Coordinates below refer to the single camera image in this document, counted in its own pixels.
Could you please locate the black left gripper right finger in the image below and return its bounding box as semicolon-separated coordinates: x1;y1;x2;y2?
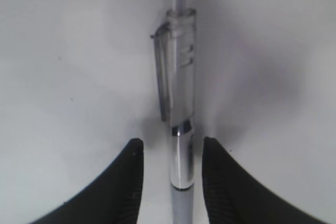
202;137;321;223

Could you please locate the grey white retractable pen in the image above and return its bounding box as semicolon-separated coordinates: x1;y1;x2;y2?
151;0;196;223

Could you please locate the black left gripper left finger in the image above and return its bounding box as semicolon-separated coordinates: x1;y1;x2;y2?
35;138;144;223

